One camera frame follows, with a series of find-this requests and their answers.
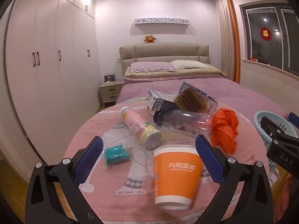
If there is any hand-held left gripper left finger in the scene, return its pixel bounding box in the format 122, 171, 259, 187
25, 135, 104, 224

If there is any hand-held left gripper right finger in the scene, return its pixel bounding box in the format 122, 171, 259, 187
195, 134, 275, 224

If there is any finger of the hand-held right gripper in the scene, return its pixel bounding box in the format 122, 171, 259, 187
288, 112, 299, 129
260, 116, 299, 145

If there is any light blue plastic basket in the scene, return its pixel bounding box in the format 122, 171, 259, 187
254, 111, 299, 180

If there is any orange paper cup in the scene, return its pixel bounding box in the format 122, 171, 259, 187
153, 145, 204, 210

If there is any brown paper bag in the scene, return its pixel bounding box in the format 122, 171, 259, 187
174, 85, 206, 113

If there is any teal tissue packet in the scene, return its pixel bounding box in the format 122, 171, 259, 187
103, 144, 130, 167

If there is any orange plastic bag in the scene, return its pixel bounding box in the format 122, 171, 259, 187
211, 108, 239, 154

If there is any clear bottle with black cap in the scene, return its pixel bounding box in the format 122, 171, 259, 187
153, 108, 213, 138

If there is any pink printed blanket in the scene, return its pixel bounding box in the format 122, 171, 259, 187
63, 98, 281, 224

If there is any purple bedspread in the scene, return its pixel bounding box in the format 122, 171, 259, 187
115, 77, 290, 122

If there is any pink and yellow bottle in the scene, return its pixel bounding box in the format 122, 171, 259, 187
120, 107, 162, 150

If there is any beige nightstand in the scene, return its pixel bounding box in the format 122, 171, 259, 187
100, 79, 124, 109

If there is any dark framed window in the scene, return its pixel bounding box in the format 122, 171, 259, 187
242, 0, 299, 77

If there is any white and black carton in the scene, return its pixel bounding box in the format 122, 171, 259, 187
146, 89, 185, 112

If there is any folded beige quilt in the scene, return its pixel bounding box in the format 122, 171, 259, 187
123, 66, 226, 84

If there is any orange curtain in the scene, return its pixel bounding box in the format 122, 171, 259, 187
225, 0, 241, 83

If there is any white patterned pillow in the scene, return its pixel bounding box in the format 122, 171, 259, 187
169, 60, 212, 70

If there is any beige curtain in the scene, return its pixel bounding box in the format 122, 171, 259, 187
214, 0, 235, 81

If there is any purple pillow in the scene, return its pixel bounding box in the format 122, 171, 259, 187
130, 62, 178, 73

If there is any beige padded headboard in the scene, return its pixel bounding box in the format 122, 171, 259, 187
119, 42, 212, 80

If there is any white wall shelf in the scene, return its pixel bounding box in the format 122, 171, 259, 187
135, 17, 190, 26

